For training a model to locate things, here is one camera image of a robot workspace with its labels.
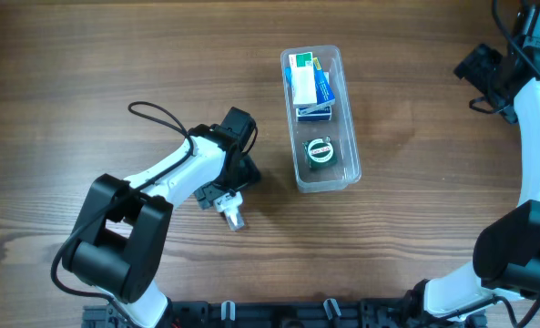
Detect blue medicine box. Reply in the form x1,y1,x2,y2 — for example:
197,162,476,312
285,54,335,109

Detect green Zam-Buk ointment box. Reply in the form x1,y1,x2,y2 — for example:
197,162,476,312
302,136,338,170

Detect clear plastic container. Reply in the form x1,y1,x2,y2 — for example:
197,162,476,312
280,45,362,193

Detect white green medicine box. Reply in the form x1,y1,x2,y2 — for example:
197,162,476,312
289,52,317,108

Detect Hansaplast plaster box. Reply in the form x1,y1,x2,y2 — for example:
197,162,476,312
296,106,332,122

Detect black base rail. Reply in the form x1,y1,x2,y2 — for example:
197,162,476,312
81,298,487,328

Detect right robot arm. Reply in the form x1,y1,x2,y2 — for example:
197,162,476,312
400,1,540,327

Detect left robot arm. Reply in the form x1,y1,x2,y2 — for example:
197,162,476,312
51,108,260,327

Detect white spray bottle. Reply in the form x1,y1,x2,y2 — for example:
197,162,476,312
213,192,245,231

